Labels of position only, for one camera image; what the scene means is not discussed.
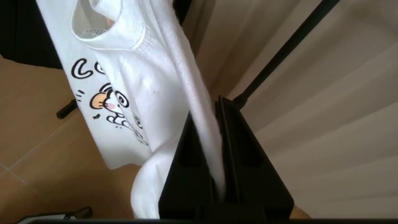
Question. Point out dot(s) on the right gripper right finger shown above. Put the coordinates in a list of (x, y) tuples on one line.
[(258, 199)]

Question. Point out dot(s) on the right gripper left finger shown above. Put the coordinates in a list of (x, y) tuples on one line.
[(183, 193)]

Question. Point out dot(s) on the white printed t-shirt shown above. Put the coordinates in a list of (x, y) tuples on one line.
[(140, 77)]

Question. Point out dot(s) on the black shorts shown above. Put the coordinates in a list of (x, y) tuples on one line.
[(25, 31)]

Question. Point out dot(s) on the black clothes rack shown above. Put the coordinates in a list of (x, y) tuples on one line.
[(284, 53)]

